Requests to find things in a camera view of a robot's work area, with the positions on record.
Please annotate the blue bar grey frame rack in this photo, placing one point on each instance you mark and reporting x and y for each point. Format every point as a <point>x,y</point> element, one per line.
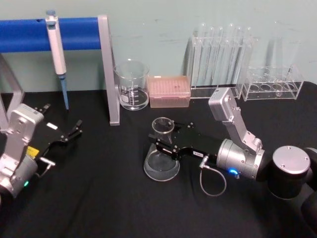
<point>79,32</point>

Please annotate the clear glass conical flask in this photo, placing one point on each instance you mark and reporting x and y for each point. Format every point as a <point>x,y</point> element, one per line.
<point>161,171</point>

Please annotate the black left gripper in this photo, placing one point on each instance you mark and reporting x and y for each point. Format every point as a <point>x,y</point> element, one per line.
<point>50,135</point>

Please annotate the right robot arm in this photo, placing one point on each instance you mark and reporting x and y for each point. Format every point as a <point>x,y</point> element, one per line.
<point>289,163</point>

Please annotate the white pipette with blue tip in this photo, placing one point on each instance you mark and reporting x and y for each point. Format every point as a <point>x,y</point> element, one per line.
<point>56,52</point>

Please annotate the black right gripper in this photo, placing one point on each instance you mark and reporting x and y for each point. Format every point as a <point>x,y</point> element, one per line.
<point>198,145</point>

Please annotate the clear glass test tube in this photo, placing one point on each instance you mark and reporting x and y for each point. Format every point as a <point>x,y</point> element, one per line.
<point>203,49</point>
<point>220,52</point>
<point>230,49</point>
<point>212,52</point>
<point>239,52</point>
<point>247,52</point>

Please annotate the pink pipette tip box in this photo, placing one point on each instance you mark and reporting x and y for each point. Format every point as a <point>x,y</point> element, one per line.
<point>169,91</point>

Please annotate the black table cloth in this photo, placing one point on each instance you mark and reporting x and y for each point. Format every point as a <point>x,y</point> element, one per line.
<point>119,210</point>

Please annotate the clear glass beaker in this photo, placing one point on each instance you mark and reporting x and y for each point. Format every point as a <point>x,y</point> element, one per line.
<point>131,99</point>

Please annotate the tall clear acrylic tube rack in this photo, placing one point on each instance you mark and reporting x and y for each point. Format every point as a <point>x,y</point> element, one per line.
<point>198,90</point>

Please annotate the low clear acrylic tube rack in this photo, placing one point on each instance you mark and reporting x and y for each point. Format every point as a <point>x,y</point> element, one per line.
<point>270,95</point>

